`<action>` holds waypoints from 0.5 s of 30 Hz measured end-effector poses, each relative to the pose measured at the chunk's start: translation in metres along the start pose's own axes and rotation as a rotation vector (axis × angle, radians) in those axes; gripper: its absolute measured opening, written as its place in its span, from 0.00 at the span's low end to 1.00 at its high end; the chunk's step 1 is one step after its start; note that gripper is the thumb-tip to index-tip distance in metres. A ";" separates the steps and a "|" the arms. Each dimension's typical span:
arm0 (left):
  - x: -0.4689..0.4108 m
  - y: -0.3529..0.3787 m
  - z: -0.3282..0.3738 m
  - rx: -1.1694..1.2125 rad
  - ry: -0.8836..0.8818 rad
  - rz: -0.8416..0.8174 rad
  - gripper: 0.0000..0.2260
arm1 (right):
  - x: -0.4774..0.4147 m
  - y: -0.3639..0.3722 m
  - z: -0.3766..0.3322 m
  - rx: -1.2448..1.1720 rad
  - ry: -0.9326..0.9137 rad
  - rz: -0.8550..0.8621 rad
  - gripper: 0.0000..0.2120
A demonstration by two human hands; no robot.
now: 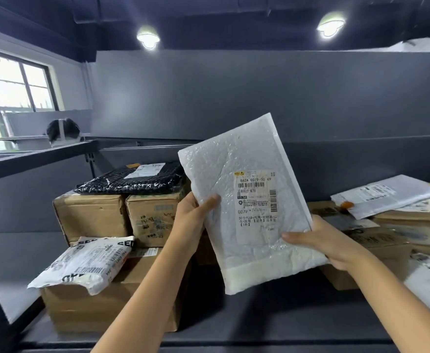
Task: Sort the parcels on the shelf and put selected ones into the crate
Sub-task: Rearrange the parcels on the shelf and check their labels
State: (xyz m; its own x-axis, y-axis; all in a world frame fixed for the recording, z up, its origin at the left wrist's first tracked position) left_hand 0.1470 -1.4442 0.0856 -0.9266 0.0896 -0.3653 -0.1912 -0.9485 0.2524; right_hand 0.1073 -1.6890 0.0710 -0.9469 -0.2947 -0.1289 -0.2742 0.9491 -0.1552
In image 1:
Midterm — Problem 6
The person's left hand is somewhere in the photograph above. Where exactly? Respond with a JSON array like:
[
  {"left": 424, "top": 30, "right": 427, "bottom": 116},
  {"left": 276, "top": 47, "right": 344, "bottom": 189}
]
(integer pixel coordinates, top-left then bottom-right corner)
[{"left": 163, "top": 191, "right": 222, "bottom": 256}]

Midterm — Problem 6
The person's right hand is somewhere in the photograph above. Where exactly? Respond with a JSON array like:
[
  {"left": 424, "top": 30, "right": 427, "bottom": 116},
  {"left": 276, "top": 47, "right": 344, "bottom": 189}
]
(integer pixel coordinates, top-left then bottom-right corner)
[{"left": 281, "top": 215, "right": 363, "bottom": 273}]

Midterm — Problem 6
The white label tall cardboard box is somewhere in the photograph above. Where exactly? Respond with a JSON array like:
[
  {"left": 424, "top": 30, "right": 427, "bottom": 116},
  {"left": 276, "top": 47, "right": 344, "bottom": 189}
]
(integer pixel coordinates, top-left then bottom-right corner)
[{"left": 125, "top": 191, "right": 186, "bottom": 249}]

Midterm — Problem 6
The black printed small cardboard box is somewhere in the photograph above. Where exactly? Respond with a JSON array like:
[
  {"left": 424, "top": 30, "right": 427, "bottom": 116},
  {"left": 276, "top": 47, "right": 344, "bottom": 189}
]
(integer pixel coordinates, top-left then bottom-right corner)
[{"left": 307, "top": 200, "right": 412, "bottom": 291}]

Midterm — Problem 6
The black bubble mailer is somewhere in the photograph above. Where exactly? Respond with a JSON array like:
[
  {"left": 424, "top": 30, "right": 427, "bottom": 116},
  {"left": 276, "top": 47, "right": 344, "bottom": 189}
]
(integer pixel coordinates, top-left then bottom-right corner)
[{"left": 73, "top": 161, "right": 186, "bottom": 195}]

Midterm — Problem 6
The dark grey metal shelving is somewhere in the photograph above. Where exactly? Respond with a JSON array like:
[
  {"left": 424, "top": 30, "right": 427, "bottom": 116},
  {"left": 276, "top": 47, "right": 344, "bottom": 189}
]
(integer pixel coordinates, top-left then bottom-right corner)
[
  {"left": 0, "top": 134, "right": 430, "bottom": 353},
  {"left": 0, "top": 141, "right": 98, "bottom": 328}
]

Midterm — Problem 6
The white orange-tab poly mailer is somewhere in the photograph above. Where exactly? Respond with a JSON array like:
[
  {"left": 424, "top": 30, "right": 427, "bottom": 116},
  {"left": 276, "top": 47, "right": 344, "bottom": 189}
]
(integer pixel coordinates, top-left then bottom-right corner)
[{"left": 331, "top": 175, "right": 430, "bottom": 220}]

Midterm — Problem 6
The white bubble mailer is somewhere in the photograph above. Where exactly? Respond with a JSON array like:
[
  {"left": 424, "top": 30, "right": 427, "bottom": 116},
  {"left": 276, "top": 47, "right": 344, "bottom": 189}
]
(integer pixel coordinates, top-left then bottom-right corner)
[{"left": 178, "top": 113, "right": 329, "bottom": 295}]

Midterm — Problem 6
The medium brown cardboard box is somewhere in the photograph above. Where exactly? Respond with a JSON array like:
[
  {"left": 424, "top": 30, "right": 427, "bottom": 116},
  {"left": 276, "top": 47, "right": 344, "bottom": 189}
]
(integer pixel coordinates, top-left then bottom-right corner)
[{"left": 52, "top": 191, "right": 129, "bottom": 247}]

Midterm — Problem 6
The white black-lettered poly bag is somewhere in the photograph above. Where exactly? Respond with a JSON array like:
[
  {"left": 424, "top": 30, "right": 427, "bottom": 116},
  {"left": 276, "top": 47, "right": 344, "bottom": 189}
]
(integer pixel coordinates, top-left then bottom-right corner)
[{"left": 27, "top": 236, "right": 135, "bottom": 296}]

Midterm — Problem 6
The red logo cardboard box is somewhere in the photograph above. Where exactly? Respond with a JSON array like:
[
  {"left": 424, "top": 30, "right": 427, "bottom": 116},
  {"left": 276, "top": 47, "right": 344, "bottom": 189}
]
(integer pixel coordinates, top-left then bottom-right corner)
[{"left": 40, "top": 246, "right": 192, "bottom": 334}]

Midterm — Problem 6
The person's left forearm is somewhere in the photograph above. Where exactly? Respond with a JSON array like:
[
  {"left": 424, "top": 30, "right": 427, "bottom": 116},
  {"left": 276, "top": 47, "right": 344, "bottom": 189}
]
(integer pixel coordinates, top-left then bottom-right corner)
[{"left": 92, "top": 238, "right": 193, "bottom": 353}]

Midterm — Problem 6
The person's right forearm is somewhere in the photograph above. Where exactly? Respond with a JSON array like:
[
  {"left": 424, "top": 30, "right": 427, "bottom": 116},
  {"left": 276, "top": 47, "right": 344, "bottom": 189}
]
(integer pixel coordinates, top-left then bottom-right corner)
[{"left": 347, "top": 250, "right": 430, "bottom": 353}]

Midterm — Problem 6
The grid pane window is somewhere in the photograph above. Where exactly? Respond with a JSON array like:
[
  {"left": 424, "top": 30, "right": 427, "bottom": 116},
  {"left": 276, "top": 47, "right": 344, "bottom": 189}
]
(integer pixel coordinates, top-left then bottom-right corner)
[{"left": 0, "top": 47, "right": 60, "bottom": 153}]

